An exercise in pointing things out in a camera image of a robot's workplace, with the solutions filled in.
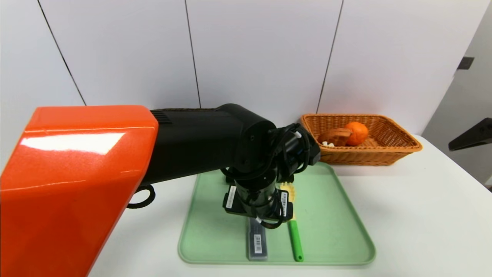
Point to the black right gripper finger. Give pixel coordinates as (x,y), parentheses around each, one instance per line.
(474,134)

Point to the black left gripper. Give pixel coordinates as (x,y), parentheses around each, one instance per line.
(256,206)

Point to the grey transparent pencil lead case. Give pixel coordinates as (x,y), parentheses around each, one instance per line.
(257,242)

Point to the toy waffle cake with cream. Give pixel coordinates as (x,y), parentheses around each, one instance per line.
(336,136)

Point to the orange fruit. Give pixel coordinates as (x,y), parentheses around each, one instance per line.
(356,133)

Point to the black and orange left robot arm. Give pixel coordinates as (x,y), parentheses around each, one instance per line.
(77,184)

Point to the orange wicker basket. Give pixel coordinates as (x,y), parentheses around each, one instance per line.
(384,154)

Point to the dark brown wicker basket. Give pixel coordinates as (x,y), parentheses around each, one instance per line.
(188,109)

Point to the light green plastic tray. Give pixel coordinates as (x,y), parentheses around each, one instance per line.
(330,231)

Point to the dark wall fixture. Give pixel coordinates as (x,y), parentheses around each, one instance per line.
(466,63)

